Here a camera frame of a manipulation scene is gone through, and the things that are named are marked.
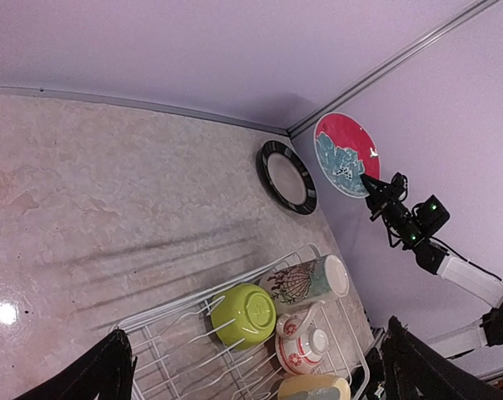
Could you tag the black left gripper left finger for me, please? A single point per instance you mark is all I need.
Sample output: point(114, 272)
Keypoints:
point(105, 371)

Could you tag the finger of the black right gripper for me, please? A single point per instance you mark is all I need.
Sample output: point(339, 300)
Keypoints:
point(375, 187)

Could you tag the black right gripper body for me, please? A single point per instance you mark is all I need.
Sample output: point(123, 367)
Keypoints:
point(389, 205)

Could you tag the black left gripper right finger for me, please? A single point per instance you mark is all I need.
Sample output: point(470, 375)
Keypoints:
point(413, 370)

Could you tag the red and teal plate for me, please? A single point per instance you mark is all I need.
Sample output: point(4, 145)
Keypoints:
point(345, 151)

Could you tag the black rimmed cream plate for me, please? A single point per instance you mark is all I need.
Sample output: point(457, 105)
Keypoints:
point(285, 177)

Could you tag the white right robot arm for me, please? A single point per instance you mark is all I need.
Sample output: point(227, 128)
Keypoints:
point(415, 230)

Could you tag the tall white patterned mug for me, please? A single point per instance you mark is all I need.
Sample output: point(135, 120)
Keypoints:
point(295, 288)

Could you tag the white red patterned bowl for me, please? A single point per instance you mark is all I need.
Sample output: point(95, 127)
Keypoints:
point(300, 353)

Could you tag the pale yellow mug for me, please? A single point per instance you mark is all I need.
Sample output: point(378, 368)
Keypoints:
point(314, 387)

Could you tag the lime green bowl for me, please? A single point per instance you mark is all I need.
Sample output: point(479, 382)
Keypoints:
point(243, 316)

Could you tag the white wire dish rack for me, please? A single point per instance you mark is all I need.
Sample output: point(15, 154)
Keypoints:
point(179, 355)

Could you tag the right aluminium corner post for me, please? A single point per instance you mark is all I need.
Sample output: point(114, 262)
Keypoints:
point(393, 62)

